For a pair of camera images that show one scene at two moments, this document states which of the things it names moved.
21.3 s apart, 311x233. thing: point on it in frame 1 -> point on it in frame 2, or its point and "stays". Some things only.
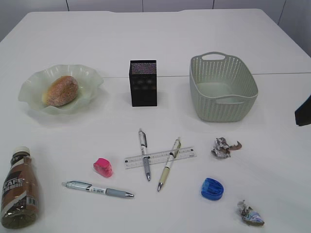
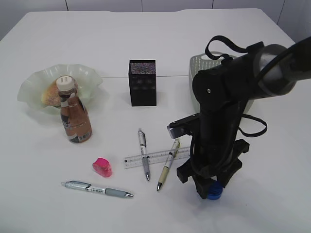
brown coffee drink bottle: [20, 197] -> [74, 114]
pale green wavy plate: [34, 90] stays
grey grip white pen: [146, 159] stays
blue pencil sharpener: [212, 189] stays
